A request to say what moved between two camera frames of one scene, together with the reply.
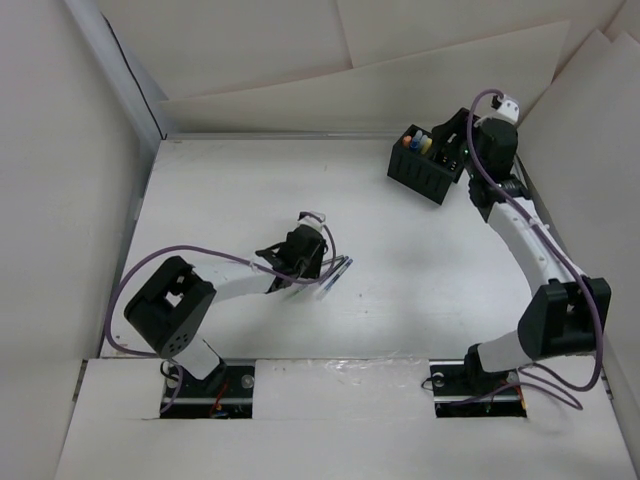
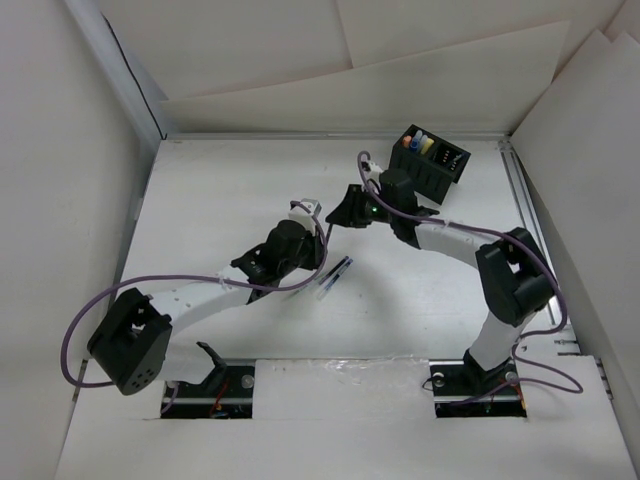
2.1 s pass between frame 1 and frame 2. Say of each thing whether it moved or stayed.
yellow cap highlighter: stayed
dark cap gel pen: stayed
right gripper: moved
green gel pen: stayed
